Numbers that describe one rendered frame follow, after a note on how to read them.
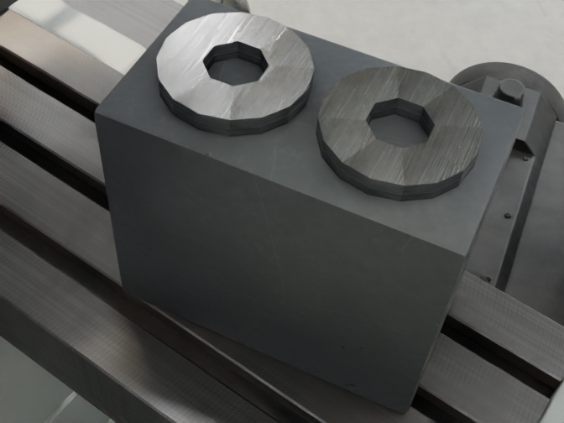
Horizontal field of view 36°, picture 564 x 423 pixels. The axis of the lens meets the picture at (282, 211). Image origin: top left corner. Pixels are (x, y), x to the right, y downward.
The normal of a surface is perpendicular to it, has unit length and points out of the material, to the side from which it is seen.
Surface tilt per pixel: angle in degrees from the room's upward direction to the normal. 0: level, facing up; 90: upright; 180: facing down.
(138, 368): 0
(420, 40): 0
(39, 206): 0
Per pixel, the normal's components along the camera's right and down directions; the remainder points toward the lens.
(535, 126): 0.69, -0.20
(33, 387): 0.81, 0.48
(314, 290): -0.42, 0.70
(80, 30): 0.06, -0.61
